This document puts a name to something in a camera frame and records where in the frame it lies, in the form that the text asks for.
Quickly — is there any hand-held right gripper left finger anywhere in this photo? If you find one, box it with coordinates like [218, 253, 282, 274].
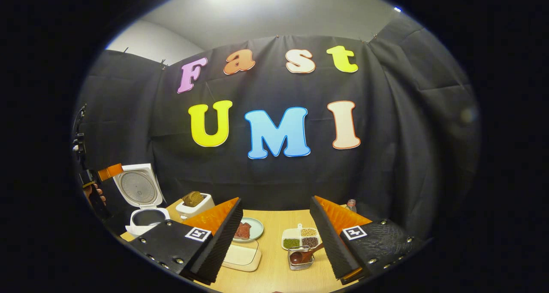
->
[129, 197, 244, 285]

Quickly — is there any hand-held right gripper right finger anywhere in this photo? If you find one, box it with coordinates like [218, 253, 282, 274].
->
[310, 195, 423, 285]

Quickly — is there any dark wooden spoon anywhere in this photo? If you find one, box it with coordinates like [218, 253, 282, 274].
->
[290, 243, 325, 264]

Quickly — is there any white rice cooker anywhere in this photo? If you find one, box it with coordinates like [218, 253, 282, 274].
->
[114, 163, 171, 237]

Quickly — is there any metal wire chopstick holder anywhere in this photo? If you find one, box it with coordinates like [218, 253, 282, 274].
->
[287, 246, 315, 271]

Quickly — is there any clear glass baking dish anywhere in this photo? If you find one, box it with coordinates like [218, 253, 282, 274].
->
[221, 239, 262, 272]

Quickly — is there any white divided grain tray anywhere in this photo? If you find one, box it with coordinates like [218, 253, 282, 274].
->
[282, 224, 321, 251]

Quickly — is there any white toaster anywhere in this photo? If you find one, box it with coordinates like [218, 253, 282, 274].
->
[176, 193, 215, 219]

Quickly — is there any pale green round plate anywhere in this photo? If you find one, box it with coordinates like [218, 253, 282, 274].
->
[234, 217, 265, 243]

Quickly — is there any brown bread slice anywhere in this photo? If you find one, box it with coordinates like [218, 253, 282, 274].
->
[182, 191, 205, 207]

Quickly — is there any black backdrop cloth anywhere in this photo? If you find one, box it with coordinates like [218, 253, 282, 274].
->
[73, 16, 481, 242]

